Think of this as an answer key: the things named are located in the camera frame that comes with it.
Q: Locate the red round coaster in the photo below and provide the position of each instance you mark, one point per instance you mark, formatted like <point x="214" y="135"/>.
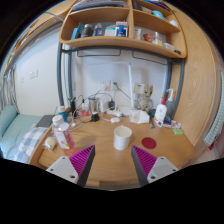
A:
<point x="149" y="143"/>

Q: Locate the wooden wall shelf unit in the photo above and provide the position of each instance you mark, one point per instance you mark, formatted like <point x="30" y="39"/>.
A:
<point x="139" y="24"/>

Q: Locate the white ceramic mug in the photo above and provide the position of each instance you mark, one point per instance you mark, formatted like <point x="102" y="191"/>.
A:
<point x="122" y="136"/>

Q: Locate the bed with checkered blanket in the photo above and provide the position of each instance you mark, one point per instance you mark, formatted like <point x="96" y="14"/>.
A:
<point x="21" y="137"/>

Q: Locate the grey laptop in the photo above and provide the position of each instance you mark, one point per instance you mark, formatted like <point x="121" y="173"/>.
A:
<point x="45" y="121"/>

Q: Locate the small plastic wrapped packet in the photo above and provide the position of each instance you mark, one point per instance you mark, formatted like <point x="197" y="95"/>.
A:
<point x="50" y="143"/>

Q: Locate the clear pump dispenser bottle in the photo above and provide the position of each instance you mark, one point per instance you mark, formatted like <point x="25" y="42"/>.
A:
<point x="169" y="101"/>

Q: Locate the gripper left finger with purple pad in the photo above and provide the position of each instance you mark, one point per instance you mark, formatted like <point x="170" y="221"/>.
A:
<point x="75" y="168"/>

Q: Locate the teal pillow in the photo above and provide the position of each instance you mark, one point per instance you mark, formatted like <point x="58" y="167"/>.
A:
<point x="7" y="115"/>

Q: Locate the white desk lamp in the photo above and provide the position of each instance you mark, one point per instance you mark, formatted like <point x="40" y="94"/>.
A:
<point x="122" y="87"/>

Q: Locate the clear bottle with pink label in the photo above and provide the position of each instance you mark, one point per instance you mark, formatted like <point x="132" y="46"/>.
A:
<point x="62" y="132"/>

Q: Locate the black charger block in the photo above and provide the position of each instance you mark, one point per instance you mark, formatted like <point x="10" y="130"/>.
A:
<point x="95" y="117"/>

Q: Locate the white pump bottle red top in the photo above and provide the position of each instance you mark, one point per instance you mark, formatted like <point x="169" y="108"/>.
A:
<point x="160" y="113"/>

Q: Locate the green sponge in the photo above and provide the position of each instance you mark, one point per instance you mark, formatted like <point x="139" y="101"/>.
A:
<point x="178" y="131"/>

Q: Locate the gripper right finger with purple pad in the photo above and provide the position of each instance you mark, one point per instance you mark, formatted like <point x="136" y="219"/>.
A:
<point x="150" y="168"/>

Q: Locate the small white round case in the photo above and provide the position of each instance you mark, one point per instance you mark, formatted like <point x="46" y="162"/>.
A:
<point x="115" y="120"/>

